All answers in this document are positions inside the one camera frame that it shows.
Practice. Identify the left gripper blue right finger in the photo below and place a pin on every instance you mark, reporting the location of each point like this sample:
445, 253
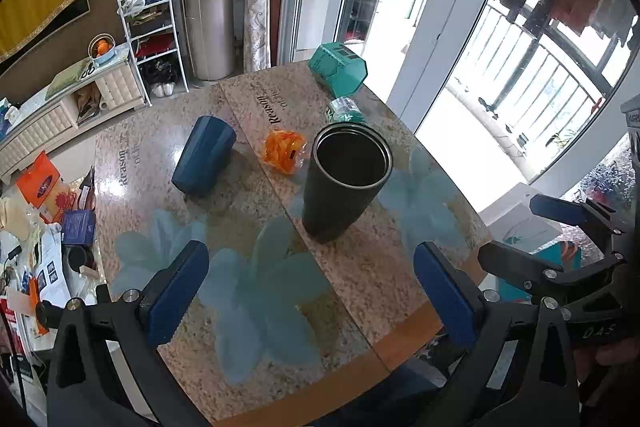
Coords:
473, 327

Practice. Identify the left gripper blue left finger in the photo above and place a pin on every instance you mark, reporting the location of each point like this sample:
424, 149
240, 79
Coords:
143, 323

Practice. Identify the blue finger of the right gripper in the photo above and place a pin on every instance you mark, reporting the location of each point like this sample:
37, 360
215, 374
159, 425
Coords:
520, 264
589, 216

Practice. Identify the black tumbler cup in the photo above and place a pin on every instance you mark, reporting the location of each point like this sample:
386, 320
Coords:
349, 164

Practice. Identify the dark blue cup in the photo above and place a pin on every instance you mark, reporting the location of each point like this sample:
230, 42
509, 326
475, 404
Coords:
204, 156

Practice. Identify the green clear glass cup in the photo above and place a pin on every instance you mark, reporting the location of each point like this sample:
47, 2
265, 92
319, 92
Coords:
344, 109

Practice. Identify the teal hexagonal cup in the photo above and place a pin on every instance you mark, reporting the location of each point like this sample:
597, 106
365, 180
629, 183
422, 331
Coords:
338, 68

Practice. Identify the right hand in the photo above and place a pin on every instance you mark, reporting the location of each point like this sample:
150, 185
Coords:
618, 353

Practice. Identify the dark blue booklet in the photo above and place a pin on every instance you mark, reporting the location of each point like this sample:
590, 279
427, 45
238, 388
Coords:
78, 227

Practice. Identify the orange paper bag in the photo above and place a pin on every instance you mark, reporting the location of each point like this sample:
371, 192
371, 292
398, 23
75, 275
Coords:
37, 181

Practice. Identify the white tv cabinet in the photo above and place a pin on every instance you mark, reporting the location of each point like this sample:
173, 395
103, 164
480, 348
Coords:
57, 119

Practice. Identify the green folded cloth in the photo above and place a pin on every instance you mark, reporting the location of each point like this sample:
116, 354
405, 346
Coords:
67, 77

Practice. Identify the fruit basket with oranges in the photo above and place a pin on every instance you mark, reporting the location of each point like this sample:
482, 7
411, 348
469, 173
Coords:
101, 49

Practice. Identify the white metal shelf rack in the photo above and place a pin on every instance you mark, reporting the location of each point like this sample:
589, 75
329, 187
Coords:
151, 34

